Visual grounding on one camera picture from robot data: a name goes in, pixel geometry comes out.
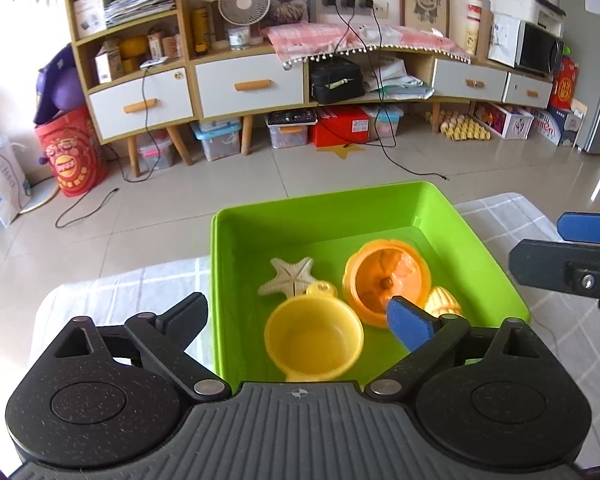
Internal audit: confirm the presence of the yellow corn toy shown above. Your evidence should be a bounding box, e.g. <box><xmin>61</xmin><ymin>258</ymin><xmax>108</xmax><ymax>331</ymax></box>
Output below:
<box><xmin>424</xmin><ymin>286</ymin><xmax>463</xmax><ymax>318</ymax></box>

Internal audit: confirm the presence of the orange pumpkin mould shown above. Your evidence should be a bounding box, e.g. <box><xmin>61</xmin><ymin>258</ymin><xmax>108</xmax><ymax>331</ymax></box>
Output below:
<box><xmin>342</xmin><ymin>240</ymin><xmax>432</xmax><ymax>328</ymax></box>

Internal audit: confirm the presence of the yellow plastic cup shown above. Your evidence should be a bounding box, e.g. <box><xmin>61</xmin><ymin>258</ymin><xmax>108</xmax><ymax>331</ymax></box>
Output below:
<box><xmin>264</xmin><ymin>282</ymin><xmax>365</xmax><ymax>382</ymax></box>

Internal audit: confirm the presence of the white starfish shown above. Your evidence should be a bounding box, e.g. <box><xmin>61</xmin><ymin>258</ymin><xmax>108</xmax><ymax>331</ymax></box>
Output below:
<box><xmin>258</xmin><ymin>257</ymin><xmax>317</xmax><ymax>298</ymax></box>

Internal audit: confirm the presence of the grey checked cloth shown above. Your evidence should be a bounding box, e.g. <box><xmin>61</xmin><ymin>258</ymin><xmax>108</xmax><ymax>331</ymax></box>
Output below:
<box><xmin>30</xmin><ymin>193</ymin><xmax>600</xmax><ymax>469</ymax></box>

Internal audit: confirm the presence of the green plastic cookie box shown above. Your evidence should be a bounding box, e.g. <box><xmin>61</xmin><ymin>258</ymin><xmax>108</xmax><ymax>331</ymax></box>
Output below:
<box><xmin>211</xmin><ymin>182</ymin><xmax>530</xmax><ymax>388</ymax></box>

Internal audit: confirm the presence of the yellow egg tray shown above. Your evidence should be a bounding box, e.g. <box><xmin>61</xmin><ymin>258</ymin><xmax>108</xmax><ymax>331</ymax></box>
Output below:
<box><xmin>439</xmin><ymin>112</ymin><xmax>491</xmax><ymax>141</ymax></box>

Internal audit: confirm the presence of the clear storage bin blue lid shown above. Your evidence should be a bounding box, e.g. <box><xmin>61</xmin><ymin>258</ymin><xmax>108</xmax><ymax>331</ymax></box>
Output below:
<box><xmin>190</xmin><ymin>118</ymin><xmax>242</xmax><ymax>162</ymax></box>

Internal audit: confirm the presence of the microwave oven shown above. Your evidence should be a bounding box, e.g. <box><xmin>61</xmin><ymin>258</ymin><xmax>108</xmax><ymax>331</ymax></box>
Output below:
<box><xmin>488</xmin><ymin>14</ymin><xmax>564</xmax><ymax>77</ymax></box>

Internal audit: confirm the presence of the red printed bucket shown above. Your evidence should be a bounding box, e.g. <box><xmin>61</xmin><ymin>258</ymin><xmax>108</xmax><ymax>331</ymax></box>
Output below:
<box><xmin>34</xmin><ymin>105</ymin><xmax>108</xmax><ymax>197</ymax></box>

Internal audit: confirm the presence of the red box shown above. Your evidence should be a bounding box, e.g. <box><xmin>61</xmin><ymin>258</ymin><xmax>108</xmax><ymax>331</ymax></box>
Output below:
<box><xmin>310</xmin><ymin>105</ymin><xmax>370</xmax><ymax>148</ymax></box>

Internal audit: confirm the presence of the white paper bag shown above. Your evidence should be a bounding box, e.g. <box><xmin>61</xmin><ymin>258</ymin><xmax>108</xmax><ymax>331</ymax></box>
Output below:
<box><xmin>0</xmin><ymin>136</ymin><xmax>31</xmax><ymax>228</ymax></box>

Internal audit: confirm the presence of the long wooden tv cabinet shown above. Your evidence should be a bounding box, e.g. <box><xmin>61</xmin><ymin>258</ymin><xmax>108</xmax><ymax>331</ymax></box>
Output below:
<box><xmin>186</xmin><ymin>44</ymin><xmax>553</xmax><ymax>155</ymax></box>

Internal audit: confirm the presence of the black bag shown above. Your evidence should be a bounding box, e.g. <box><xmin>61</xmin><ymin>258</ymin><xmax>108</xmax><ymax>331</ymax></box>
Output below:
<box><xmin>310</xmin><ymin>56</ymin><xmax>365</xmax><ymax>105</ymax></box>

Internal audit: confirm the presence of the purple plush toy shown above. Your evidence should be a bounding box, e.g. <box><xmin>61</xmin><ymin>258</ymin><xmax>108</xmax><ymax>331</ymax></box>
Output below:
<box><xmin>33</xmin><ymin>44</ymin><xmax>85</xmax><ymax>126</ymax></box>

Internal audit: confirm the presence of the wooden shelf cabinet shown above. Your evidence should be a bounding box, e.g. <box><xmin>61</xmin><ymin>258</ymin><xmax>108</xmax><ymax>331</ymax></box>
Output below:
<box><xmin>65</xmin><ymin>0</ymin><xmax>198</xmax><ymax>172</ymax></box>

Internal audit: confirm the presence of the pink tasselled cloth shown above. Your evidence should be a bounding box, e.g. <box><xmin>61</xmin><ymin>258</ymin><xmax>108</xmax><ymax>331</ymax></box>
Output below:
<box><xmin>263</xmin><ymin>23</ymin><xmax>471</xmax><ymax>66</ymax></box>

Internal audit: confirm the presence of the white desk fan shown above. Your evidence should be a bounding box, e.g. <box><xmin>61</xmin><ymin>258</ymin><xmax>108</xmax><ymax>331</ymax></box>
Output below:
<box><xmin>219</xmin><ymin>0</ymin><xmax>271</xmax><ymax>50</ymax></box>

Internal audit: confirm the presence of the black power cable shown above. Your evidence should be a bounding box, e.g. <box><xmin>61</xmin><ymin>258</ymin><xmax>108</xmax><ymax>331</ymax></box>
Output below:
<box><xmin>54</xmin><ymin>186</ymin><xmax>121</xmax><ymax>230</ymax></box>

